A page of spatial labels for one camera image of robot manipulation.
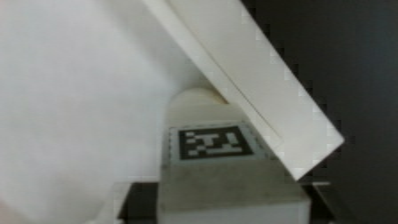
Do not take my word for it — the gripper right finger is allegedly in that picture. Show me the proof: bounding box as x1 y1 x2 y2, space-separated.
303 183 344 224

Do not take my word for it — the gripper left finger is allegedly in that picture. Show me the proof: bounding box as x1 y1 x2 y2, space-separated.
104 182 159 224

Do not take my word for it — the white table leg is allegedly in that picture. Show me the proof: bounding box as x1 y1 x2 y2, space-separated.
157 88 312 224

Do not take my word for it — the white square tabletop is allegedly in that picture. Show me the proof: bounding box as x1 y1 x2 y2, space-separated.
0 0 299 224

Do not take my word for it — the white obstacle right bar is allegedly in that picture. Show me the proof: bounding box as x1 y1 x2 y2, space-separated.
143 0 346 178

